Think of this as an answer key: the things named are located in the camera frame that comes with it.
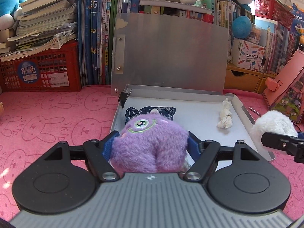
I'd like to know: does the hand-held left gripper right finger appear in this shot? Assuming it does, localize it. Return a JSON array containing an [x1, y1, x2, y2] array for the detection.
[[185, 131, 258, 182]]

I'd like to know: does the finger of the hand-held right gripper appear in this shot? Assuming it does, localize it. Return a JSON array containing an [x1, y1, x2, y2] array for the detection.
[[261, 132, 304, 164]]

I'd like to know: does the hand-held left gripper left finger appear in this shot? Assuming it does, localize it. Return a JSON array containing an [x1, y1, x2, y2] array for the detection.
[[42, 130, 120, 183]]

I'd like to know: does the purple plush toy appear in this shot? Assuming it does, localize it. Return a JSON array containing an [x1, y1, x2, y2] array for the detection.
[[109, 109, 190, 174]]

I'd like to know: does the blue patterned cloth pouch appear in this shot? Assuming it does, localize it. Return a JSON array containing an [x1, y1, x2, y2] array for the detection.
[[125, 106, 177, 125]]

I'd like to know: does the textured white tissue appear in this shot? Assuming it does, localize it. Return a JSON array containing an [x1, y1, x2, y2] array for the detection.
[[217, 98, 234, 129]]

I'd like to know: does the silver cardboard box with lid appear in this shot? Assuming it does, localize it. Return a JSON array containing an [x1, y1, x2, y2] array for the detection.
[[110, 13, 277, 164]]

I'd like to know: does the thin metal rod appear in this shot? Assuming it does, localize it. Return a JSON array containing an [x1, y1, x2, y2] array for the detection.
[[249, 107, 263, 117]]

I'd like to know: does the black binder clip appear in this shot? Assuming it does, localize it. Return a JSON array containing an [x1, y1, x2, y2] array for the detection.
[[115, 88, 133, 110]]

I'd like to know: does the pink triangular house toy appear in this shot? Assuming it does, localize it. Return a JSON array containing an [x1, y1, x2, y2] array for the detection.
[[262, 49, 304, 124]]

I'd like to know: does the pink rabbit-print blanket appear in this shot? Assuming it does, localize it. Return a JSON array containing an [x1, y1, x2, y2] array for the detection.
[[0, 84, 304, 224]]

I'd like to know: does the wooden drawer unit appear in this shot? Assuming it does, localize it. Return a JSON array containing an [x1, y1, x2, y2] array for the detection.
[[224, 63, 270, 93]]

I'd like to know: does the white label printer box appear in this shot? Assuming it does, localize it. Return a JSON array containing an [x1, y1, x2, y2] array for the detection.
[[231, 38, 266, 71]]

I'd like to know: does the row of shelf books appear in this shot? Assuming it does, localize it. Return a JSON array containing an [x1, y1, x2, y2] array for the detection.
[[214, 0, 295, 74]]

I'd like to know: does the red plastic basket with label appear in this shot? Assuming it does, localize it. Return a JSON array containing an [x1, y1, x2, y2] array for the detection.
[[0, 39, 82, 93]]

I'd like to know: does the row of thin upright books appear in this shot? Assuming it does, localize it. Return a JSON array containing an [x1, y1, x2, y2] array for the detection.
[[78, 0, 132, 86]]

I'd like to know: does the blue printed carton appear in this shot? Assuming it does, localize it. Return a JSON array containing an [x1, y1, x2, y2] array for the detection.
[[288, 3, 304, 53]]

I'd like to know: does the blue plush ball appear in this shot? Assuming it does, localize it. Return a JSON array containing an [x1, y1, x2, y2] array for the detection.
[[231, 15, 252, 39]]

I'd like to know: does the small red plastic basket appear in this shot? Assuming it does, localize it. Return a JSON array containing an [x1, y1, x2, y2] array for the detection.
[[254, 0, 295, 31]]

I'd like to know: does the stack of worn books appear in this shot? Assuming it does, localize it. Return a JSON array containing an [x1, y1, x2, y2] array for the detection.
[[0, 0, 80, 62]]

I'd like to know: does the blue cat plush toy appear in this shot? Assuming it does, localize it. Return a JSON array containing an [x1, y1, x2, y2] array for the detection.
[[0, 0, 34, 30]]

